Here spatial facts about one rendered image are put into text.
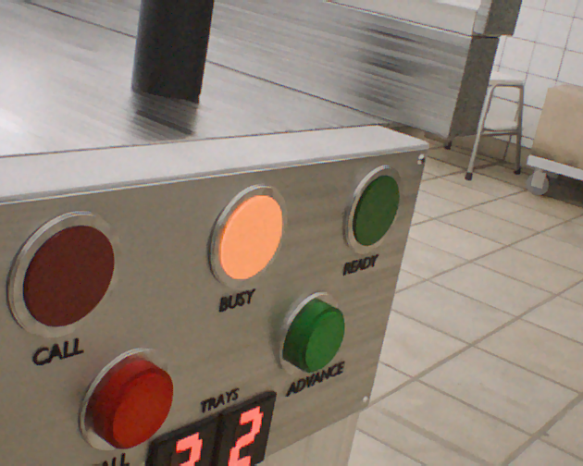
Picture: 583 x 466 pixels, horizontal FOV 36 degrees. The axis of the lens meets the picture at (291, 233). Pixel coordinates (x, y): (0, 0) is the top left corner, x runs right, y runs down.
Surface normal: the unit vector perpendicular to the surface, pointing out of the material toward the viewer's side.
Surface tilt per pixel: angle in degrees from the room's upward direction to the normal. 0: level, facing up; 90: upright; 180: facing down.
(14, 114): 0
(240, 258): 90
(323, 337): 90
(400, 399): 0
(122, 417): 90
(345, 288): 90
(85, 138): 0
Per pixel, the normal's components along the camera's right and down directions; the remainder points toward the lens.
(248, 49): -0.64, 0.14
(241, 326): 0.75, 0.33
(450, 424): 0.18, -0.93
